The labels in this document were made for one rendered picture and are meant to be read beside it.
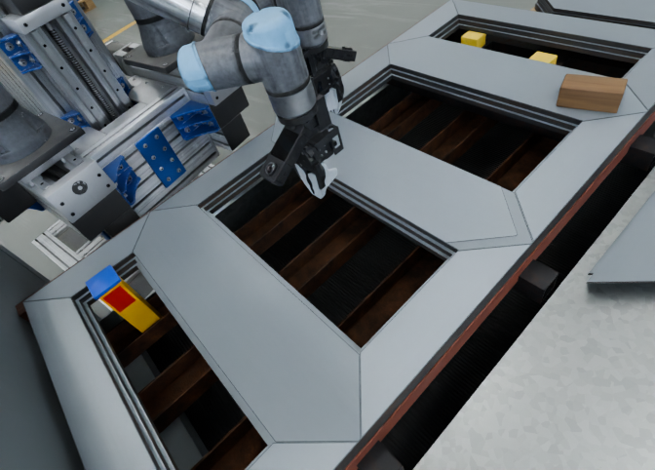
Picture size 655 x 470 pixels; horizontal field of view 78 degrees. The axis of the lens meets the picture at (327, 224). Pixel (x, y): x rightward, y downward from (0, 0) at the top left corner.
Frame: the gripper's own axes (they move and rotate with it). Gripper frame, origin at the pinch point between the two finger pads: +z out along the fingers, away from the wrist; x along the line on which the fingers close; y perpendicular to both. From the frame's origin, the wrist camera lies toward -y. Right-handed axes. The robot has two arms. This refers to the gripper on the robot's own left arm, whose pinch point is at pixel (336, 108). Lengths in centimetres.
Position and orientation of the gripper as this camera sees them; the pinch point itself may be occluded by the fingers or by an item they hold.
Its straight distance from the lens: 115.7
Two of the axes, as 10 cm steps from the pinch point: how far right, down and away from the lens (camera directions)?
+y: -7.2, 6.2, -3.2
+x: 6.6, 4.6, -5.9
